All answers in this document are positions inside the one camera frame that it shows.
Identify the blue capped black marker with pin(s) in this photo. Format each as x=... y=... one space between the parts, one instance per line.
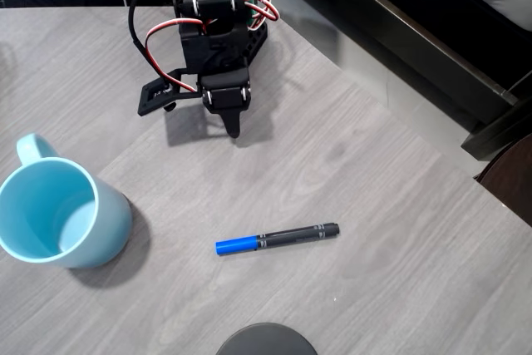
x=291 y=235

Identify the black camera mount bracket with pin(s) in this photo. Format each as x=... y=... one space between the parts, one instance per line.
x=149 y=99

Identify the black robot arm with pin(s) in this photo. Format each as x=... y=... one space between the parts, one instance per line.
x=208 y=43

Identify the dark bed frame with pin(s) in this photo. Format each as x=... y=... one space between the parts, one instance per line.
x=415 y=39

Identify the light blue ceramic mug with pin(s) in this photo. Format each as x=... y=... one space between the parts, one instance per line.
x=104 y=222

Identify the dark brown round furniture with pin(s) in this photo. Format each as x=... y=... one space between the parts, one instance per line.
x=511 y=180

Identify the round black disc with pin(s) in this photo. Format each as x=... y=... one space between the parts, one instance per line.
x=266 y=340

